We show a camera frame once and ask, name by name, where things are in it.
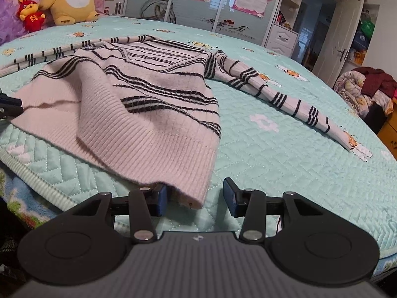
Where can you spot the green bag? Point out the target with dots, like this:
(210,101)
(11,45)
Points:
(367,28)

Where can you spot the dark red cloth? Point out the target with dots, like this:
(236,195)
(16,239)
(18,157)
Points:
(378,82)

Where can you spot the yellow plush toy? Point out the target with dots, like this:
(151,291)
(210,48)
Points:
(74,0)

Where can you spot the purple fluffy cloth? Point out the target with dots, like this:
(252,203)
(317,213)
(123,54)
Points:
(9,18)

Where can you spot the metal cup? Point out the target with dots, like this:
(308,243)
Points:
(118,8)

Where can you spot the red plush toy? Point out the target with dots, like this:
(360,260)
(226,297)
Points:
(31,15)

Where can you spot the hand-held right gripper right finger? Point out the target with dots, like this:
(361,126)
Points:
(230,198)

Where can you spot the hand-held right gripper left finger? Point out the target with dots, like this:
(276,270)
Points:
(162,203)

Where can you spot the pile of floral quilts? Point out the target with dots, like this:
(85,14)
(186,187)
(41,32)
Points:
(350,90)

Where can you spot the orange packets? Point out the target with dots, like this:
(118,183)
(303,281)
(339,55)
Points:
(359,56)

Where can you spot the white black-striped knit sweater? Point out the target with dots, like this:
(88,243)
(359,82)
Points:
(139,124)

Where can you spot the white drawer cabinet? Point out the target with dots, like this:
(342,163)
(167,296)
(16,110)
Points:
(282,40)

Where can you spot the sliding-door wardrobe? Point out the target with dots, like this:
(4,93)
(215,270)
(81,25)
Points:
(201,15)

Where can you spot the white door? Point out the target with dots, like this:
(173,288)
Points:
(335,46)

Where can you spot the colourful printed blanket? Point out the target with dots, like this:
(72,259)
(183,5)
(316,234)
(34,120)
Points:
(21,198)

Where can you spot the blue bag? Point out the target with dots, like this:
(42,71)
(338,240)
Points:
(360,42)

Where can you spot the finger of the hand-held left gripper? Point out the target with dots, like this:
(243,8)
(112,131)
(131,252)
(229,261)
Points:
(9,105)

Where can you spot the mint bee-print quilted bedspread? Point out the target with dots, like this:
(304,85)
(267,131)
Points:
(279,167)

